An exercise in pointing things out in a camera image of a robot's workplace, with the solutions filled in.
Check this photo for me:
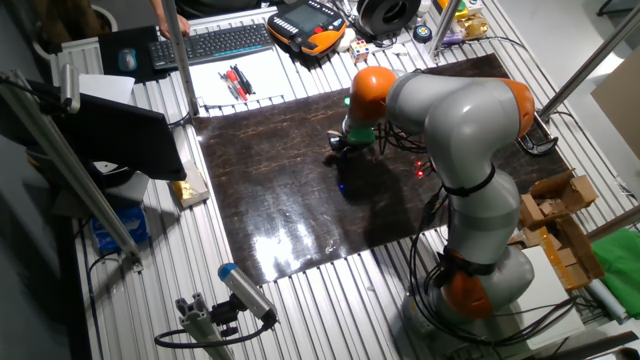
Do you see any person right forearm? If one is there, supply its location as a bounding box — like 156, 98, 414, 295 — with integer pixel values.
148, 0, 169, 24

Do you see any black pen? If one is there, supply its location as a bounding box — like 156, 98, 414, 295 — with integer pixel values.
229, 64, 251, 96
234, 63, 257, 95

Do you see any grey blue pen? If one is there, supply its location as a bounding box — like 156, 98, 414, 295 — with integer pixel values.
217, 71, 241, 101

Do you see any person right hand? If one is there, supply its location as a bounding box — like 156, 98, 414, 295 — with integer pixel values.
157, 13, 192, 40

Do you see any dark marble pattern mat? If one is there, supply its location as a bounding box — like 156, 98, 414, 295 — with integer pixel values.
192, 52, 572, 287

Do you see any Rubik's cube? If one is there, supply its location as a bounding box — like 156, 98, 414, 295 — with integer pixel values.
349, 39, 372, 65

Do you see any large white paper sheet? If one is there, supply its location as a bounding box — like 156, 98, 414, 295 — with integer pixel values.
188, 46, 297, 109

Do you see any white round object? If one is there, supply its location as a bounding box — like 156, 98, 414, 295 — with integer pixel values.
334, 27, 357, 54

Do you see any red marker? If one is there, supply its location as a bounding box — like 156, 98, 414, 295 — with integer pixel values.
225, 69, 249, 103

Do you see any black filament spool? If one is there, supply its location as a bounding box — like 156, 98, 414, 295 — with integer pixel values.
355, 0, 424, 38

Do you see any orange black teach pendant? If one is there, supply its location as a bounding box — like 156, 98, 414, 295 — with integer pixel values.
266, 0, 349, 57

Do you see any black round puck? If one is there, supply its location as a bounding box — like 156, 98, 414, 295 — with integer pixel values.
411, 24, 434, 46

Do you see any white box golden content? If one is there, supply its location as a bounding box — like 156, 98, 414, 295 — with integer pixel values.
168, 158, 212, 209

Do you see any black computer keyboard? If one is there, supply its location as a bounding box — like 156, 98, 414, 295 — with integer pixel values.
147, 22, 276, 71

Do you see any golden wrapped object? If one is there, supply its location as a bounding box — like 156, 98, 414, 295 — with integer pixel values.
457, 13, 490, 41

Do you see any person dark torso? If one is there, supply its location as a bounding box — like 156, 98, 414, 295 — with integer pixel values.
174, 0, 289, 21

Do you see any black C-clamp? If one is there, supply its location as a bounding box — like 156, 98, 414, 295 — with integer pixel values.
516, 112, 560, 157

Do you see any small cardboard box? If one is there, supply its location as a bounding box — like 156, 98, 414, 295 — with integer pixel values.
518, 193, 571, 230

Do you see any black monitor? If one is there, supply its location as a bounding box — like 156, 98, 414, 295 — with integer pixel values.
0, 78, 188, 183

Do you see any short aluminium profile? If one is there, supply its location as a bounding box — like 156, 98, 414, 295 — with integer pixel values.
174, 291, 236, 360

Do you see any blue grey computer mouse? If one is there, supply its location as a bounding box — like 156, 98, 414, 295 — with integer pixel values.
117, 47, 139, 73

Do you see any blue tissue pack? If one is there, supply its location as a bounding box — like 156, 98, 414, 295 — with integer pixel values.
90, 204, 150, 255

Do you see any small white paper sheet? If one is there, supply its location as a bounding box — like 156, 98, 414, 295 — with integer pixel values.
78, 73, 137, 106

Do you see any white base board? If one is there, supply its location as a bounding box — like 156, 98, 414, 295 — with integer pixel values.
514, 244, 586, 351

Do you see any black mouse pad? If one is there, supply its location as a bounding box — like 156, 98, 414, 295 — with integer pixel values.
97, 24, 174, 85

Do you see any white round bin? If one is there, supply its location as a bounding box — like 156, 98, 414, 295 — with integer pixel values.
31, 3, 120, 64

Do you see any aluminium diagonal strut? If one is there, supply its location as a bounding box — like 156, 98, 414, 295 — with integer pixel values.
0, 68, 145, 274

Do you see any brown board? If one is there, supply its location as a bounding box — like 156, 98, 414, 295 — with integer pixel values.
590, 47, 640, 175

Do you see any green cloth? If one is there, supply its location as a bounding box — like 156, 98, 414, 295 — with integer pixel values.
591, 227, 640, 320

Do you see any pale blue rolled tube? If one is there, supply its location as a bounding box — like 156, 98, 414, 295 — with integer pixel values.
585, 278, 629, 325

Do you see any aluminium frame post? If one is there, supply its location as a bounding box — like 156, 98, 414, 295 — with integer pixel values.
538, 3, 640, 122
159, 0, 200, 118
585, 203, 640, 242
428, 0, 463, 57

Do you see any silver camera blue cap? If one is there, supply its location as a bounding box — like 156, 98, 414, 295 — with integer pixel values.
217, 261, 279, 325

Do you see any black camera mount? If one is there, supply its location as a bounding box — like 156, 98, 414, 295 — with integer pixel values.
208, 293, 242, 338

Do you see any black camera cable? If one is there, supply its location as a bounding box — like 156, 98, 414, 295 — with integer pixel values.
153, 314, 275, 350

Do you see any silver camera on strut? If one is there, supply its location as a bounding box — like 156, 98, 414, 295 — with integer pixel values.
59, 62, 82, 115

